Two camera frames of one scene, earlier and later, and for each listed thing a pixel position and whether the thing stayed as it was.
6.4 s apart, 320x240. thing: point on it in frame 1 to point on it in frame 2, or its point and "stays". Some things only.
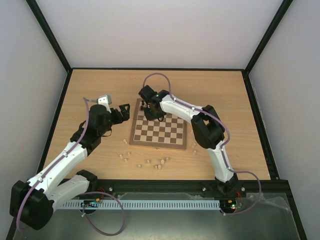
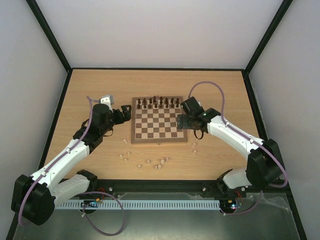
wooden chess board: x=169 y=131 stays
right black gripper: x=152 y=113 to x=185 y=121
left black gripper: x=126 y=115 stays
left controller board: x=89 y=203 stays
